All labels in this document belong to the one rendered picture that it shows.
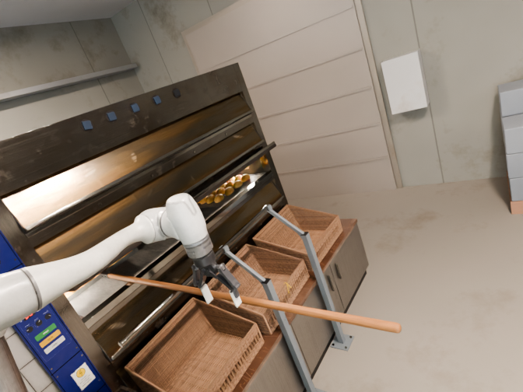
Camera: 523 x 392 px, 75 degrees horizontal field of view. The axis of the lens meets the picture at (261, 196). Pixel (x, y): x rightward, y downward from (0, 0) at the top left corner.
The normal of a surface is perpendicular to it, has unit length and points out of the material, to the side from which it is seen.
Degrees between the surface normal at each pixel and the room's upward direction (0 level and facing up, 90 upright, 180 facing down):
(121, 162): 70
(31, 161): 90
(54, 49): 90
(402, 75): 90
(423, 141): 90
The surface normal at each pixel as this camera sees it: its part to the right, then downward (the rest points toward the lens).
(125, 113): 0.77, -0.06
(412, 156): -0.48, 0.46
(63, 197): 0.62, -0.36
